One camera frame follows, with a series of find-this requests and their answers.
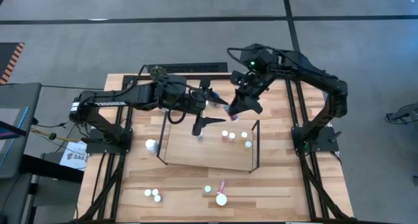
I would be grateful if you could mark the hazard-striped floor mat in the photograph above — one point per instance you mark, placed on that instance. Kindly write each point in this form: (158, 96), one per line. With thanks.
(8, 59)

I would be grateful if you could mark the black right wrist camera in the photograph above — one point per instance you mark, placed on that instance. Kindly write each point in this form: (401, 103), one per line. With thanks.
(236, 77)

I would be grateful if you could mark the red pill bottle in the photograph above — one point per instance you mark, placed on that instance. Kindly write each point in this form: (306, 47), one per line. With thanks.
(234, 118)

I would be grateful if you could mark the teal pill bottle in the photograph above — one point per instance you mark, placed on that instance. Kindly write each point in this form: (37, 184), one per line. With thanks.
(207, 188)

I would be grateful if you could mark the pale green pill bottle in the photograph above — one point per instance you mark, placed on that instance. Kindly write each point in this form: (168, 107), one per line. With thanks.
(248, 144)

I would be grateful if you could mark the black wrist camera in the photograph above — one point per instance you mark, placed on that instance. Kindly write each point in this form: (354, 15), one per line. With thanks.
(236, 77)
(205, 83)

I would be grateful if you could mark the large orange pill bottle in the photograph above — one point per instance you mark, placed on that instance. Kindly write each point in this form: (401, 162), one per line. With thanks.
(221, 199)

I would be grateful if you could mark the pink pill bottle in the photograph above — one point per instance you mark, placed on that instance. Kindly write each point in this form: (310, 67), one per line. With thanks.
(222, 186)
(224, 133)

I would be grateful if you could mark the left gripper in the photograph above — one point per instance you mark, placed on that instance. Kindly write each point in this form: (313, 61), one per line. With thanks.
(192, 101)

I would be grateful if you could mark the green cactus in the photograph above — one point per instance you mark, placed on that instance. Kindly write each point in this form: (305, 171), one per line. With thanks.
(158, 73)

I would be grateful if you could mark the dark grey side desk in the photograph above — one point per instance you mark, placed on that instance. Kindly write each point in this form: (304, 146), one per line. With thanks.
(19, 96)

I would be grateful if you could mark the black floor stand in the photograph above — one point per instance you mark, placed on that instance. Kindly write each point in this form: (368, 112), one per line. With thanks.
(406, 112)

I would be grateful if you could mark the large white supplement bottle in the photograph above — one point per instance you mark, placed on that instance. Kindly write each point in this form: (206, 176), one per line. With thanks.
(151, 144)

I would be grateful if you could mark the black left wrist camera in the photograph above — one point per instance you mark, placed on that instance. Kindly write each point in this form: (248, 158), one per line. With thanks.
(205, 83)

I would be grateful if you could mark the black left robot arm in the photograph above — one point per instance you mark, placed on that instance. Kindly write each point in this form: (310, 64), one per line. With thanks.
(140, 95)

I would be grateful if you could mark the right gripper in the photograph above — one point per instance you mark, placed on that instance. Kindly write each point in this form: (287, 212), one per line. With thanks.
(251, 88)

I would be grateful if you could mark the white printed paper sheet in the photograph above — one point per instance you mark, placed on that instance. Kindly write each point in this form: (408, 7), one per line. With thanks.
(73, 157)

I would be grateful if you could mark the black floor grille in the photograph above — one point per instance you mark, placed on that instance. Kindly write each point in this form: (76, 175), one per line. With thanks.
(189, 68)

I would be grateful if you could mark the black aluminium table frame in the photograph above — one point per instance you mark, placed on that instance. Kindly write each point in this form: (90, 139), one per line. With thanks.
(218, 76)

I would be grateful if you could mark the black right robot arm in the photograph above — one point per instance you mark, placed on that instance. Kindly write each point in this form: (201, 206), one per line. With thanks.
(313, 73)

